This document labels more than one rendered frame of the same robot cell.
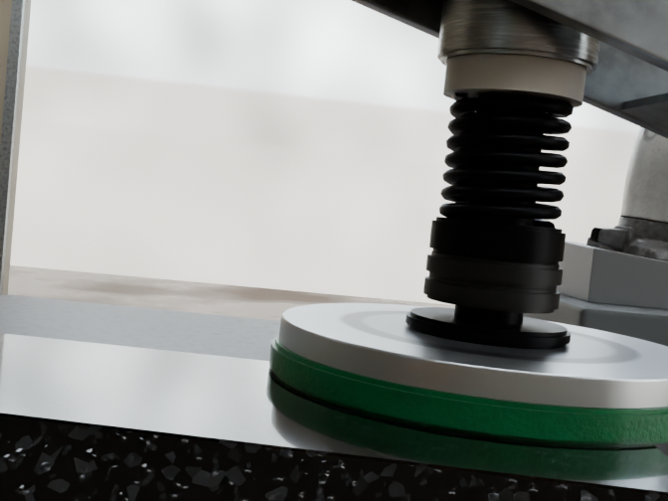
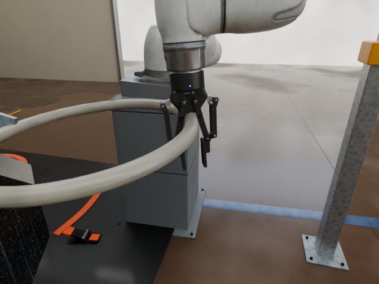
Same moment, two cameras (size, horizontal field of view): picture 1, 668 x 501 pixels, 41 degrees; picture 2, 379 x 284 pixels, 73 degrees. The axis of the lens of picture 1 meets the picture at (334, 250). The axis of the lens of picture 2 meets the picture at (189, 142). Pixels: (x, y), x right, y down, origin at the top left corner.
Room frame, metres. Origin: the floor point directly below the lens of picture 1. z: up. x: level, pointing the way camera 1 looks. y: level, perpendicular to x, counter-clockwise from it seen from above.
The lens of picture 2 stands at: (0.12, -1.08, 1.14)
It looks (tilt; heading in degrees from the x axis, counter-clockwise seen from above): 24 degrees down; 16
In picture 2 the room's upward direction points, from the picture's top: straight up
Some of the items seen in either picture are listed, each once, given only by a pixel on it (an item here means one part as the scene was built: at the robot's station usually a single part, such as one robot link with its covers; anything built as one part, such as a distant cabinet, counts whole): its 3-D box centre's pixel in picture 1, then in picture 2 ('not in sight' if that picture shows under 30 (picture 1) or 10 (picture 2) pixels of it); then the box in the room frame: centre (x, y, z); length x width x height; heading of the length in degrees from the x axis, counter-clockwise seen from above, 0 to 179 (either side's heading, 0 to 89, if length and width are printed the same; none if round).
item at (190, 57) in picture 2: not in sight; (185, 57); (0.67, -0.92, 1.07); 0.09 x 0.09 x 0.06
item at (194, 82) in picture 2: not in sight; (188, 92); (0.67, -0.92, 1.00); 0.08 x 0.07 x 0.09; 115
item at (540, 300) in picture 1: (490, 292); not in sight; (0.46, -0.08, 0.87); 0.07 x 0.07 x 0.01
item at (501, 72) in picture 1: (515, 65); not in sight; (0.46, -0.08, 0.99); 0.07 x 0.07 x 0.04
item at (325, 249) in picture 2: not in sight; (348, 165); (1.32, -1.50, 0.54); 0.20 x 0.20 x 1.09; 2
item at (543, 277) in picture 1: (493, 268); not in sight; (0.46, -0.08, 0.88); 0.07 x 0.07 x 0.01
